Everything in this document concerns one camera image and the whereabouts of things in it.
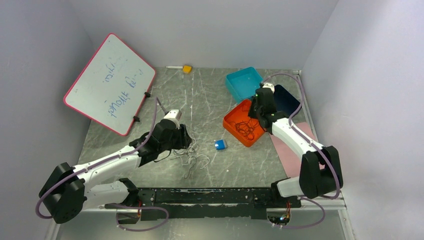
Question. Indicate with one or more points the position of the navy plastic box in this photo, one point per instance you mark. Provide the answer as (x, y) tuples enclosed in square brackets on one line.
[(285, 101)]

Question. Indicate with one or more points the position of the blue white small block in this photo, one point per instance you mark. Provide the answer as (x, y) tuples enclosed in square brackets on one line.
[(220, 144)]

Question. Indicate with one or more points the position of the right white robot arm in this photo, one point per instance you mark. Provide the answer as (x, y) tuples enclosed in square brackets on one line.
[(320, 171)]

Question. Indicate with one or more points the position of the pink mat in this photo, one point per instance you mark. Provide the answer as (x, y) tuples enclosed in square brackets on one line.
[(289, 159)]

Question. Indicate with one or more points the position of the pink-framed whiteboard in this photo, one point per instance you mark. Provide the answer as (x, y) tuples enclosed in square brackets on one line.
[(112, 87)]

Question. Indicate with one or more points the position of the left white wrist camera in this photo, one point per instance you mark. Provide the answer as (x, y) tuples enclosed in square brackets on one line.
[(174, 115)]

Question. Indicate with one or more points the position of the yellow small block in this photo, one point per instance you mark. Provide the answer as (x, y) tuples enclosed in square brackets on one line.
[(187, 69)]

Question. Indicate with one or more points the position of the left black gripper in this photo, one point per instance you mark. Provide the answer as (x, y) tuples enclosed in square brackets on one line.
[(184, 140)]

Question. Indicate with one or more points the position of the orange plastic box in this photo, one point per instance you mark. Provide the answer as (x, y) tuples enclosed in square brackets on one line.
[(245, 129)]

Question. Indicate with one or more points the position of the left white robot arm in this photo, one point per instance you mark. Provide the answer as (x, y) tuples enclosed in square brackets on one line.
[(71, 189)]

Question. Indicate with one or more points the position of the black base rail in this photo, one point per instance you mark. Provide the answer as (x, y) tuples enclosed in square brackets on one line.
[(257, 203)]

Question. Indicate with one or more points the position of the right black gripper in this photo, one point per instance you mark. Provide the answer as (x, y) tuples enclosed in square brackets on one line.
[(251, 113)]

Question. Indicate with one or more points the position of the teal plastic box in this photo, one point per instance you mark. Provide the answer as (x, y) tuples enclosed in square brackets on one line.
[(243, 83)]

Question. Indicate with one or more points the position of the white marker pen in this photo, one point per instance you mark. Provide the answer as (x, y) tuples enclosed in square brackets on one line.
[(175, 67)]

